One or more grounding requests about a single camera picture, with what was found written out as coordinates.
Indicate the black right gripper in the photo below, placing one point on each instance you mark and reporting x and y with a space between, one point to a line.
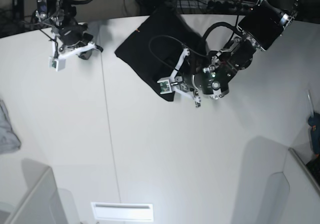
75 36

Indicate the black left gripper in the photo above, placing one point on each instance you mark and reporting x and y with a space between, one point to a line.
214 84

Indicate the black T-shirt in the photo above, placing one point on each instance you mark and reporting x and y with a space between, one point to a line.
154 48

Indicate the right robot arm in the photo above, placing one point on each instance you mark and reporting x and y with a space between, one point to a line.
56 14

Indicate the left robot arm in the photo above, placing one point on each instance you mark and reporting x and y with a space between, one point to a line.
258 30

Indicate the power strip with plugs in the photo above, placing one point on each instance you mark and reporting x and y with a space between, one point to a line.
212 4

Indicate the blue glue gun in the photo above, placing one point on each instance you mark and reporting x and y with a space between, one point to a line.
314 124

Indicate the grey cloth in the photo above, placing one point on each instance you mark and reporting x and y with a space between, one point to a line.
9 141

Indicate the black keyboard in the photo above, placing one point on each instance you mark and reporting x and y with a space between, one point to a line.
314 168

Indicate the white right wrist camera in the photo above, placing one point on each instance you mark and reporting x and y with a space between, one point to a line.
58 60

